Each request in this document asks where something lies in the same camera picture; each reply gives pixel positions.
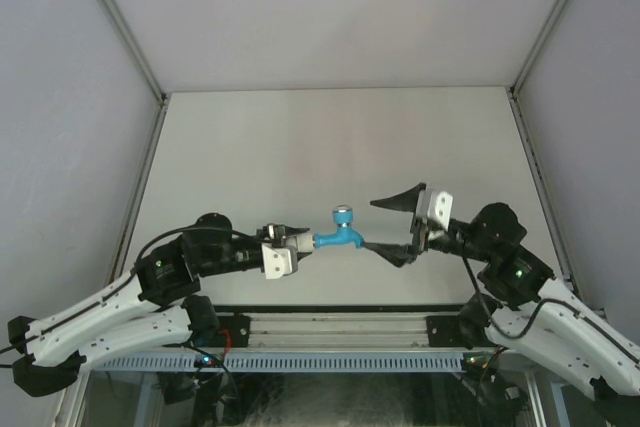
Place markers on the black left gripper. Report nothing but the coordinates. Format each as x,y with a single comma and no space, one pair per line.
277,231

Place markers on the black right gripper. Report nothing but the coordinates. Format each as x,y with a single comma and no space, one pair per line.
398,254

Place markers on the white pipe elbow fitting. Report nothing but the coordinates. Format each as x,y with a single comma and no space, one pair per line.
305,242

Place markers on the blue water faucet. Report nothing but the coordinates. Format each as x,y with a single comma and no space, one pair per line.
344,234

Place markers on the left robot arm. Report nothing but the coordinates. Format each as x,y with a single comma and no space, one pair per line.
157,303

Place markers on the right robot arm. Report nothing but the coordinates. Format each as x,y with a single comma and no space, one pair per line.
520,303

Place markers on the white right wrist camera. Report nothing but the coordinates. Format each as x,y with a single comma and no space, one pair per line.
434,208

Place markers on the aluminium front rail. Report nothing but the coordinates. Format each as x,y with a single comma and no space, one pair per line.
344,329

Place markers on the blue slotted cable duct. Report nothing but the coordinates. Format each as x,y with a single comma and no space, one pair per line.
297,362

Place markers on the right aluminium frame post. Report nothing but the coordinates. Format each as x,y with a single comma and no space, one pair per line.
543,37

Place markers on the aluminium frame post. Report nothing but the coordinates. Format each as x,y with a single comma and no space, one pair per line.
543,37
122,29

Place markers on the left aluminium frame post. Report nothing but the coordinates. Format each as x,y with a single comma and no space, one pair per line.
122,29

